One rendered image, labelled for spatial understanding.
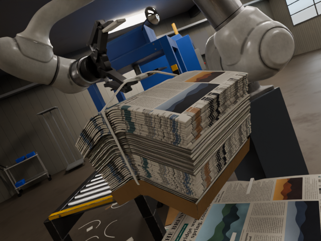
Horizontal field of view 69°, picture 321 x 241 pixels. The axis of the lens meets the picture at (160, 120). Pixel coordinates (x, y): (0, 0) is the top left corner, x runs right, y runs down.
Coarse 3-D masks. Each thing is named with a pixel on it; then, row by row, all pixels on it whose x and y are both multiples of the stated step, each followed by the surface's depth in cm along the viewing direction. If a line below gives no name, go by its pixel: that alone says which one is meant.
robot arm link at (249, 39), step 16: (208, 0) 65; (224, 0) 64; (208, 16) 68; (224, 16) 66; (240, 16) 64; (256, 16) 64; (224, 32) 66; (240, 32) 64; (256, 32) 61; (272, 32) 60; (288, 32) 61; (224, 48) 69; (240, 48) 64; (256, 48) 61; (272, 48) 60; (288, 48) 61; (224, 64) 78; (240, 64) 67; (256, 64) 63; (272, 64) 61; (256, 80) 71
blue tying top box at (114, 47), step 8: (128, 32) 227; (136, 32) 226; (144, 32) 224; (152, 32) 255; (112, 40) 232; (120, 40) 230; (128, 40) 229; (136, 40) 227; (144, 40) 226; (152, 40) 237; (112, 48) 234; (120, 48) 232; (128, 48) 231; (136, 48) 230; (112, 56) 236; (120, 56) 235
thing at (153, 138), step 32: (160, 96) 50; (192, 96) 46; (224, 96) 48; (128, 128) 48; (160, 128) 42; (192, 128) 39; (224, 128) 48; (160, 160) 46; (192, 160) 40; (224, 160) 51; (192, 192) 45
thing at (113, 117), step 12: (132, 96) 61; (108, 108) 55; (96, 120) 55; (108, 120) 52; (120, 120) 49; (108, 132) 54; (120, 132) 53; (120, 144) 53; (120, 156) 56; (132, 156) 53; (132, 168) 55
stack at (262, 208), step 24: (240, 192) 65; (264, 192) 61; (288, 192) 57; (312, 192) 53; (216, 216) 60; (240, 216) 56; (264, 216) 53; (288, 216) 50; (312, 216) 47; (168, 240) 59; (192, 240) 55; (216, 240) 52; (240, 240) 49; (264, 240) 47; (288, 240) 44; (312, 240) 42
